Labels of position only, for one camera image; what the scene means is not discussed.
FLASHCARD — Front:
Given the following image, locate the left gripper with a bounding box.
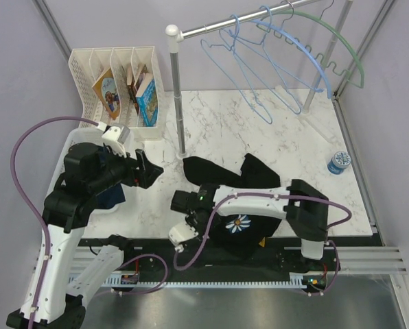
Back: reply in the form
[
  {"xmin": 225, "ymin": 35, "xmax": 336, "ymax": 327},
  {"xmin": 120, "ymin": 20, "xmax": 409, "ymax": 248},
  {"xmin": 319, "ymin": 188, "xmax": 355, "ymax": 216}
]
[{"xmin": 89, "ymin": 143, "xmax": 163, "ymax": 193}]

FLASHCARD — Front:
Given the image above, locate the black t-shirt with daisy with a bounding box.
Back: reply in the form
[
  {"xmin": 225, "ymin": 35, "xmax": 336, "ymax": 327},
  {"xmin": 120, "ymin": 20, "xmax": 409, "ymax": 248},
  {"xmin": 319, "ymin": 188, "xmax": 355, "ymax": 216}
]
[{"xmin": 183, "ymin": 154, "xmax": 285, "ymax": 251}]

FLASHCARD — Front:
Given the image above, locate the light blue wire hanger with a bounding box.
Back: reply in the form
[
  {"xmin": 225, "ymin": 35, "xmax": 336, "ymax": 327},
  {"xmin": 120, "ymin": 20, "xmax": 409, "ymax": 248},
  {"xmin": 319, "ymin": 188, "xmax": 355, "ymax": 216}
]
[{"xmin": 200, "ymin": 27, "xmax": 274, "ymax": 125}]

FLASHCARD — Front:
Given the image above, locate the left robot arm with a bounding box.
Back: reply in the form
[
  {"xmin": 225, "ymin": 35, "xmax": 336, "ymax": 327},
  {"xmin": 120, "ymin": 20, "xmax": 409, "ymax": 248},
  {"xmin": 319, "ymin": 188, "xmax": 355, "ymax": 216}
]
[{"xmin": 6, "ymin": 143, "xmax": 163, "ymax": 328}]

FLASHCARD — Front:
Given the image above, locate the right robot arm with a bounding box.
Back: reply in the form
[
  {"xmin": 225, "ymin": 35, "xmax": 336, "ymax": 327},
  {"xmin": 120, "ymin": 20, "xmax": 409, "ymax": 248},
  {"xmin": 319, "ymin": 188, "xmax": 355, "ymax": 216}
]
[{"xmin": 167, "ymin": 154, "xmax": 328, "ymax": 270}]

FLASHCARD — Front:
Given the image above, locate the blue plastic curved hanger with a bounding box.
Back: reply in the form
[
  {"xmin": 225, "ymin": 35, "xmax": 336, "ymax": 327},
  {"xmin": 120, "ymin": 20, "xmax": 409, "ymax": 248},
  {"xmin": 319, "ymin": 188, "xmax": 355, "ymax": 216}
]
[{"xmin": 251, "ymin": 1, "xmax": 332, "ymax": 99}]

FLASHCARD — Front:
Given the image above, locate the green plastic curved hanger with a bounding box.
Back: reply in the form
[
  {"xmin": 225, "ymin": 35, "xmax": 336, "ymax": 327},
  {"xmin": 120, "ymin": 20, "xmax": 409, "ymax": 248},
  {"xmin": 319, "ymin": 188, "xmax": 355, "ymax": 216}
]
[{"xmin": 278, "ymin": 1, "xmax": 364, "ymax": 89}]

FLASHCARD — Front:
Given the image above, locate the navy blue cloth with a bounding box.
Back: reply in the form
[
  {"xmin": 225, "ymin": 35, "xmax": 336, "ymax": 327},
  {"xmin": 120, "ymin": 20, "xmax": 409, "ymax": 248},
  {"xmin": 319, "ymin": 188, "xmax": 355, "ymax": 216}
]
[{"xmin": 95, "ymin": 143, "xmax": 126, "ymax": 210}]

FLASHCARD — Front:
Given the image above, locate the white plastic laundry basket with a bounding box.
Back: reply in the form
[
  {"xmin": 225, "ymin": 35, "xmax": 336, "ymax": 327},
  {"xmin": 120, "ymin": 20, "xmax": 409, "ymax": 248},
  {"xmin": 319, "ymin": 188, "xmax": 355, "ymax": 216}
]
[{"xmin": 47, "ymin": 127, "xmax": 125, "ymax": 215}]

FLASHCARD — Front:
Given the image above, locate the blue illustrated book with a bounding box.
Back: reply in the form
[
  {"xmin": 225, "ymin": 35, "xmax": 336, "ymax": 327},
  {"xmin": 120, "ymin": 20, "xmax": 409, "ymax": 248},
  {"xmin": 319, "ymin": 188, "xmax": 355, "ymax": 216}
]
[{"xmin": 136, "ymin": 73, "xmax": 159, "ymax": 127}]

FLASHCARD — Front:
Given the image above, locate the white file organizer rack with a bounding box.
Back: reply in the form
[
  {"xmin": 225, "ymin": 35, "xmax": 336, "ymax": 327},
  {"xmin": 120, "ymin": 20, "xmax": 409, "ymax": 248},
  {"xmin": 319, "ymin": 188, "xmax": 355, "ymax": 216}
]
[{"xmin": 68, "ymin": 46, "xmax": 168, "ymax": 141}]

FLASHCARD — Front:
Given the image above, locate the dark thin book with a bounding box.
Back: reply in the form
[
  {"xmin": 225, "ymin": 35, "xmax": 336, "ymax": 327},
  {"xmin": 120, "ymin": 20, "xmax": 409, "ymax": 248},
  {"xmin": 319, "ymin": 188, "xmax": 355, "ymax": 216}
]
[{"xmin": 126, "ymin": 64, "xmax": 148, "ymax": 114}]

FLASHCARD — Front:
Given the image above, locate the orange illustrated book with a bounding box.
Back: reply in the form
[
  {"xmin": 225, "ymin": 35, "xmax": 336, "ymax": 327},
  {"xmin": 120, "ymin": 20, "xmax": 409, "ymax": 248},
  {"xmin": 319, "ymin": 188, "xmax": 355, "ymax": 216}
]
[{"xmin": 92, "ymin": 68, "xmax": 121, "ymax": 120}]

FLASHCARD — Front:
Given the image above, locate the metal clothes rack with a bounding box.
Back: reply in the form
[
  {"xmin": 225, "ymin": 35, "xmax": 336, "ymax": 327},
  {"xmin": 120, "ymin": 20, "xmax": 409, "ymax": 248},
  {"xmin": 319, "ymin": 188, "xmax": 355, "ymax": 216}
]
[{"xmin": 165, "ymin": 0, "xmax": 355, "ymax": 160}]

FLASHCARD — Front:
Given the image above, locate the blue round container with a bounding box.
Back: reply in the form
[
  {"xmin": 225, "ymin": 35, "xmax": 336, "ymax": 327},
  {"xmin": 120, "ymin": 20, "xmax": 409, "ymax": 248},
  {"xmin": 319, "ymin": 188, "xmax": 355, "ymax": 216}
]
[{"xmin": 327, "ymin": 151, "xmax": 351, "ymax": 175}]

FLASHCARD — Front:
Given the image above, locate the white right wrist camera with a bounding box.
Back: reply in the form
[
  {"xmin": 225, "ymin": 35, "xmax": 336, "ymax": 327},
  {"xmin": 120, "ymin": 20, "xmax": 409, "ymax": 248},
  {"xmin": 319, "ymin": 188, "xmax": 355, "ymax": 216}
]
[{"xmin": 168, "ymin": 222, "xmax": 198, "ymax": 253}]

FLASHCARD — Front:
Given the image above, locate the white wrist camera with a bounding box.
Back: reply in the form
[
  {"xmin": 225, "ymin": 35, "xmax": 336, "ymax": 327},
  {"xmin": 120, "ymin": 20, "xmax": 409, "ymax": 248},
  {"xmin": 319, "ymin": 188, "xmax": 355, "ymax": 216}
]
[
  {"xmin": 168, "ymin": 222, "xmax": 198, "ymax": 253},
  {"xmin": 102, "ymin": 125, "xmax": 130, "ymax": 154}
]

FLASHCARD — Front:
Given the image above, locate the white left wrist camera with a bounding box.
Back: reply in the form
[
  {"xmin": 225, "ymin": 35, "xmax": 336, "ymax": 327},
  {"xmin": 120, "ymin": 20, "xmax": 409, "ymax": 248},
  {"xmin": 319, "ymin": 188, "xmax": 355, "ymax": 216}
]
[{"xmin": 102, "ymin": 125, "xmax": 130, "ymax": 154}]

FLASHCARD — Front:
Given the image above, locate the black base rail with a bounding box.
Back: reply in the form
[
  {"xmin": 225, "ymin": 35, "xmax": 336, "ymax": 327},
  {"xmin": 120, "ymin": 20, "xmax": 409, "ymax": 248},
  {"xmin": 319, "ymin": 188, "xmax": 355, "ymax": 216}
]
[{"xmin": 78, "ymin": 238, "xmax": 337, "ymax": 273}]

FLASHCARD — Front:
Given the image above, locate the white slotted cable duct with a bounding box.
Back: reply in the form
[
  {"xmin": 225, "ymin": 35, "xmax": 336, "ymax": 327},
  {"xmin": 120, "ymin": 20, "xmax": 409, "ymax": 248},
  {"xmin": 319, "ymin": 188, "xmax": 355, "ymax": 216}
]
[{"xmin": 100, "ymin": 267, "xmax": 321, "ymax": 289}]

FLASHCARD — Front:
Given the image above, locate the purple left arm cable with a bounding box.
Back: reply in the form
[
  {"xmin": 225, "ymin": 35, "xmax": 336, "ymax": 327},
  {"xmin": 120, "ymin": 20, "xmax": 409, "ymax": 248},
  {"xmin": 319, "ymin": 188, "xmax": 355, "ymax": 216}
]
[{"xmin": 10, "ymin": 116, "xmax": 106, "ymax": 329}]

